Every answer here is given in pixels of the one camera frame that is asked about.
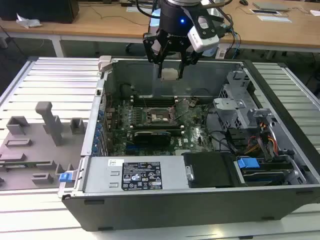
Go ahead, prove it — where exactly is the grey plastic case latch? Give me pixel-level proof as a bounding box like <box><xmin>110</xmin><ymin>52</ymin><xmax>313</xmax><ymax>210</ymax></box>
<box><xmin>98</xmin><ymin>55</ymin><xmax>112</xmax><ymax>73</ymax></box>

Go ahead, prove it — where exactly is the hard disk in blue carrier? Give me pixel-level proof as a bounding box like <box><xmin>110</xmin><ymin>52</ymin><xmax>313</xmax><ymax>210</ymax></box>
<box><xmin>234</xmin><ymin>156</ymin><xmax>296</xmax><ymax>187</ymax></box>

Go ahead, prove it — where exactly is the blue expansion slot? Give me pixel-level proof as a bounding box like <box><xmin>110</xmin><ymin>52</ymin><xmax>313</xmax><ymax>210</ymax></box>
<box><xmin>126</xmin><ymin>144</ymin><xmax>141</xmax><ymax>155</ymax></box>

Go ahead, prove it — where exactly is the green RAM stick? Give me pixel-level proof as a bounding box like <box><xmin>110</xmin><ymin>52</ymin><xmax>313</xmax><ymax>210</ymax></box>
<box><xmin>0</xmin><ymin>160</ymin><xmax>51</xmax><ymax>168</ymax></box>

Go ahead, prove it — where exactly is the grey metal disk bay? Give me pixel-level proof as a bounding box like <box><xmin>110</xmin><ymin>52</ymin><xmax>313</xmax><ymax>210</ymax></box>
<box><xmin>213</xmin><ymin>69</ymin><xmax>278</xmax><ymax>137</ymax></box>

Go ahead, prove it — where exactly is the thin wire locking lever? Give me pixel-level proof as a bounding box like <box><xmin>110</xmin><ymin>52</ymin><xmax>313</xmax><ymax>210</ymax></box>
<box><xmin>174</xmin><ymin>109</ymin><xmax>190</xmax><ymax>120</ymax></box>
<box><xmin>142</xmin><ymin>97</ymin><xmax>150</xmax><ymax>119</ymax></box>

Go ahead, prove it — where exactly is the green motherboard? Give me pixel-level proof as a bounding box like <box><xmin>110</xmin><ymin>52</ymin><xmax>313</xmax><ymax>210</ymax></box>
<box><xmin>103</xmin><ymin>98</ymin><xmax>216</xmax><ymax>157</ymax></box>

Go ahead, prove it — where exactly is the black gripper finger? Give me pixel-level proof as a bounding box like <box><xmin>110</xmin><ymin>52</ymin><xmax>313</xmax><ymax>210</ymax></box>
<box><xmin>177</xmin><ymin>43</ymin><xmax>201</xmax><ymax>80</ymax></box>
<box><xmin>142</xmin><ymin>32</ymin><xmax>168</xmax><ymax>79</ymax></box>

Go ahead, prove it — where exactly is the grey parts rack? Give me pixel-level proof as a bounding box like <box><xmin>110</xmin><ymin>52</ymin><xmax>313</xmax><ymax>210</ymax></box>
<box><xmin>0</xmin><ymin>101</ymin><xmax>88</xmax><ymax>192</ymax></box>

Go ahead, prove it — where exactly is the silver CPU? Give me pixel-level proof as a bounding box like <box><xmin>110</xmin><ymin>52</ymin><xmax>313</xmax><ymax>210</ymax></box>
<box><xmin>161</xmin><ymin>67</ymin><xmax>180</xmax><ymax>81</ymax></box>

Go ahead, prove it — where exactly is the small white barcode sticker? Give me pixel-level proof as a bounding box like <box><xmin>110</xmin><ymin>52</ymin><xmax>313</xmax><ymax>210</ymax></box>
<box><xmin>107</xmin><ymin>157</ymin><xmax>125</xmax><ymax>168</ymax></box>

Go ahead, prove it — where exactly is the thick black cable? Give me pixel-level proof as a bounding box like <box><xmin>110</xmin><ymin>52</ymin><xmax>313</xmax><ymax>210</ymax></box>
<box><xmin>204</xmin><ymin>104</ymin><xmax>241</xmax><ymax>153</ymax></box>

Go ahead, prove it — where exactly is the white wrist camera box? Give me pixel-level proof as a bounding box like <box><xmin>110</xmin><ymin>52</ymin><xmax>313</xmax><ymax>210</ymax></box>
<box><xmin>187</xmin><ymin>15</ymin><xmax>221</xmax><ymax>54</ymax></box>

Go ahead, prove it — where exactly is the wooden desk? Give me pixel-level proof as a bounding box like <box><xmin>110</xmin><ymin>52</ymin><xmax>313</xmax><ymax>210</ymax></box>
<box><xmin>0</xmin><ymin>0</ymin><xmax>320</xmax><ymax>57</ymax></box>

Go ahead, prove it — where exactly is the black graphics card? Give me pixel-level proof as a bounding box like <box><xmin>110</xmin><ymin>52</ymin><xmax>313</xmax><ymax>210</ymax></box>
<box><xmin>132</xmin><ymin>129</ymin><xmax>172</xmax><ymax>146</ymax></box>

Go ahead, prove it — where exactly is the metal socket cover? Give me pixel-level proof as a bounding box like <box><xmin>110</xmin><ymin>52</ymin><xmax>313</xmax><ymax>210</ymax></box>
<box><xmin>169</xmin><ymin>98</ymin><xmax>192</xmax><ymax>119</ymax></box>

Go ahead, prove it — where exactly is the orange yellow wire bundle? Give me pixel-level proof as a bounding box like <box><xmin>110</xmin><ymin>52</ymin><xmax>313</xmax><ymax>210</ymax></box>
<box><xmin>246</xmin><ymin>121</ymin><xmax>280</xmax><ymax>157</ymax></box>

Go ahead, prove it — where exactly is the silver power supply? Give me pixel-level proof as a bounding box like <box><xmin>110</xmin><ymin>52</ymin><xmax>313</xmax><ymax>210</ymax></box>
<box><xmin>82</xmin><ymin>155</ymin><xmax>192</xmax><ymax>195</ymax></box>

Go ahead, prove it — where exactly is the grey laptop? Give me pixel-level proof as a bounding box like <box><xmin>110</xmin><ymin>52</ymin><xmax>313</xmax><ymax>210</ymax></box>
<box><xmin>251</xmin><ymin>1</ymin><xmax>292</xmax><ymax>12</ymax></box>

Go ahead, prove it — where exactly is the black power supply label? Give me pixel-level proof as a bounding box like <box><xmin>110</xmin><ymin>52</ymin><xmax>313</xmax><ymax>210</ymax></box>
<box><xmin>121</xmin><ymin>160</ymin><xmax>164</xmax><ymax>191</ymax></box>

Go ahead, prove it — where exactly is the pale blue paper sheet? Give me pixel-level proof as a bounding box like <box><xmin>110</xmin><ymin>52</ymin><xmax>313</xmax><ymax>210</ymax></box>
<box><xmin>126</xmin><ymin>6</ymin><xmax>152</xmax><ymax>15</ymax></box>

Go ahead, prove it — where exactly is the metal CPU socket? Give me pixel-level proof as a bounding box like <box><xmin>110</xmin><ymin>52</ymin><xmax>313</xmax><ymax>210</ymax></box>
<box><xmin>145</xmin><ymin>106</ymin><xmax>177</xmax><ymax>126</ymax></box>

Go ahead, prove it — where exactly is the crumpled white paper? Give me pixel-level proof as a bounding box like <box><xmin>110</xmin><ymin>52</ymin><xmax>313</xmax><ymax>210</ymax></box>
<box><xmin>16</xmin><ymin>12</ymin><xmax>43</xmax><ymax>29</ymax></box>

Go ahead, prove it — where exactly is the blue cable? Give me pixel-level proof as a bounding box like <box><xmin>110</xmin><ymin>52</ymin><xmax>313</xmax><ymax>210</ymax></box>
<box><xmin>223</xmin><ymin>24</ymin><xmax>242</xmax><ymax>61</ymax></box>

